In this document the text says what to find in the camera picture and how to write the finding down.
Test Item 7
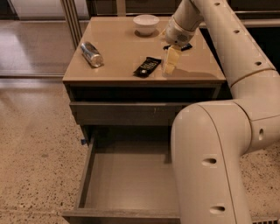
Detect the open grey middle drawer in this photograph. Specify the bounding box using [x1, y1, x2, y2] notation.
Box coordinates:
[62, 126, 180, 224]

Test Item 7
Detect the grey drawer cabinet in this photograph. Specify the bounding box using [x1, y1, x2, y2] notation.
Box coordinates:
[63, 17, 226, 141]

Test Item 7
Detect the closed grey top drawer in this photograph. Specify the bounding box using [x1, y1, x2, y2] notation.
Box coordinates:
[70, 101, 188, 126]

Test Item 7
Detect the silver metal can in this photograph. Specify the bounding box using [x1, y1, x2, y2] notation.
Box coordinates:
[80, 42, 103, 67]

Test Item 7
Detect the white ceramic bowl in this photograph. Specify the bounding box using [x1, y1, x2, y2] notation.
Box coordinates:
[133, 14, 159, 36]

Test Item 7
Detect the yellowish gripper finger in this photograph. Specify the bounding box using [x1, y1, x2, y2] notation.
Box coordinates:
[163, 45, 181, 74]

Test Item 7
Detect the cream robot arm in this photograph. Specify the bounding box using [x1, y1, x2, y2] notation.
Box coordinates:
[164, 0, 280, 224]

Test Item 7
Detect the floor power strip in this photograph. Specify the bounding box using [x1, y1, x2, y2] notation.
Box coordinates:
[252, 216, 280, 224]

